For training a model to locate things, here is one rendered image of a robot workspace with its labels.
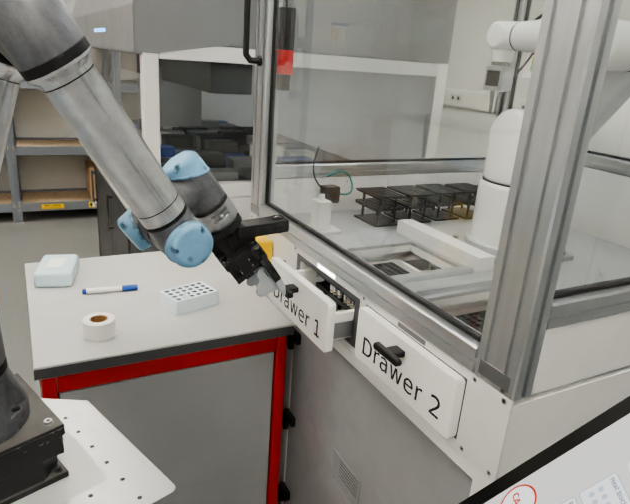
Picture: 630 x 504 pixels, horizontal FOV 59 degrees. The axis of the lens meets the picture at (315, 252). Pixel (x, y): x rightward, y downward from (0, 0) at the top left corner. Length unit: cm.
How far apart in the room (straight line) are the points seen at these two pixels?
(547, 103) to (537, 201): 12
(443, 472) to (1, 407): 71
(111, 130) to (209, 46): 109
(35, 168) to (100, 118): 456
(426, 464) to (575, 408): 28
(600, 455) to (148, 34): 161
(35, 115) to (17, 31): 451
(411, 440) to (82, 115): 78
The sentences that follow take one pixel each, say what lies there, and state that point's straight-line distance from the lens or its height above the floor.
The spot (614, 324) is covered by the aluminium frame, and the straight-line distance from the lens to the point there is 97.
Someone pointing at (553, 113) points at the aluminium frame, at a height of 134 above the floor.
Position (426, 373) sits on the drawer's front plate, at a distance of 97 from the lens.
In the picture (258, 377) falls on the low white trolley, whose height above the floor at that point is 62.
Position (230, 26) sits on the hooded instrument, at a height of 146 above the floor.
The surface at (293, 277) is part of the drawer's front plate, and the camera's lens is 123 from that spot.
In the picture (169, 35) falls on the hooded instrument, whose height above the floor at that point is 142.
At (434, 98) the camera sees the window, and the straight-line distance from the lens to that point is 95.
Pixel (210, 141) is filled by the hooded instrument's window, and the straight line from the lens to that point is 193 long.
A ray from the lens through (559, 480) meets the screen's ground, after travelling 57.
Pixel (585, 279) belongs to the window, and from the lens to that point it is 89.
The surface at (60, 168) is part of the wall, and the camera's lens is 537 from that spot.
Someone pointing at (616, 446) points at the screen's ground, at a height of 109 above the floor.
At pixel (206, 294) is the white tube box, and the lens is 145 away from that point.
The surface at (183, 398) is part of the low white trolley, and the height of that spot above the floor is 60.
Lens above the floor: 138
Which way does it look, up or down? 19 degrees down
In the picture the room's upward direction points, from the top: 4 degrees clockwise
